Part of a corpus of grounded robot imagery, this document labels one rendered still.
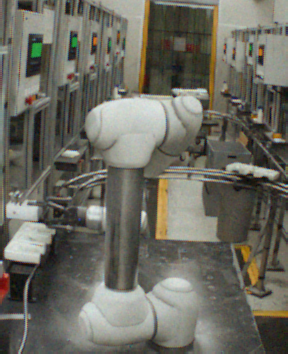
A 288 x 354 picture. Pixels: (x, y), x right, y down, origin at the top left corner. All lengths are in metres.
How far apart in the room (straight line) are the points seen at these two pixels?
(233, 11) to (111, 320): 8.83
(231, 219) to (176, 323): 3.11
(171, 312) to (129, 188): 0.43
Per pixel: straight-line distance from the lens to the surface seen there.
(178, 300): 1.69
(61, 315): 2.04
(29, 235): 2.26
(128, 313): 1.61
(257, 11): 10.16
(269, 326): 3.48
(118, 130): 1.44
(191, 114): 1.51
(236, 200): 4.70
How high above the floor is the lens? 1.69
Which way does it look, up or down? 13 degrees down
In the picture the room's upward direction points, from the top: 4 degrees clockwise
